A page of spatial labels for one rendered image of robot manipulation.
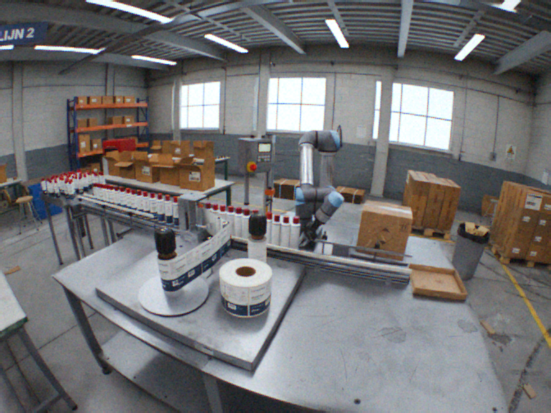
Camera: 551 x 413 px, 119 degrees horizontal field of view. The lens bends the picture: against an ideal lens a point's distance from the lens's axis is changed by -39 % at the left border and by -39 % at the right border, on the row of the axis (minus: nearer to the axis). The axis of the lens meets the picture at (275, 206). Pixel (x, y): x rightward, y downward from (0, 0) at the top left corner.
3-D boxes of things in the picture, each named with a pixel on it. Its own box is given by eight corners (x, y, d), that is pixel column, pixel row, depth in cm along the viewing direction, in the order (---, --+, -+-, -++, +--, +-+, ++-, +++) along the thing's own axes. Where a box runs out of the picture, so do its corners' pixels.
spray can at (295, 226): (287, 251, 144) (289, 217, 138) (291, 247, 149) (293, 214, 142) (296, 254, 142) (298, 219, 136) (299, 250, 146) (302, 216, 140)
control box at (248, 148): (237, 171, 148) (238, 138, 142) (262, 169, 157) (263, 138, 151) (245, 174, 140) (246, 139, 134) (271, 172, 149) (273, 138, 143)
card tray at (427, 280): (412, 293, 114) (415, 287, 112) (407, 268, 137) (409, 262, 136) (464, 300, 104) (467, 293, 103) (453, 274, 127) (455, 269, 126)
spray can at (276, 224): (269, 248, 147) (270, 214, 140) (275, 245, 151) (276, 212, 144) (275, 251, 144) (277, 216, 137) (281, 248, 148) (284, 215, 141)
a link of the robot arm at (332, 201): (343, 195, 130) (346, 202, 122) (331, 211, 135) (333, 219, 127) (331, 187, 129) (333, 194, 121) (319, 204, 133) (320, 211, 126)
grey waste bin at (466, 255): (448, 279, 261) (463, 233, 242) (443, 263, 299) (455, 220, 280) (478, 284, 245) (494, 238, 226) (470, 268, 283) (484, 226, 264)
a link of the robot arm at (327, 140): (312, 211, 175) (314, 129, 159) (334, 211, 174) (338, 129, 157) (313, 217, 164) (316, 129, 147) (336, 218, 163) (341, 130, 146)
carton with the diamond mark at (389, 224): (354, 251, 153) (362, 209, 144) (360, 237, 174) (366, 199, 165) (403, 260, 141) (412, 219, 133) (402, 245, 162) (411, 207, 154)
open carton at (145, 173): (129, 182, 323) (128, 155, 311) (152, 176, 363) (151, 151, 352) (147, 185, 311) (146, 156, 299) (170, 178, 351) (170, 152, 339)
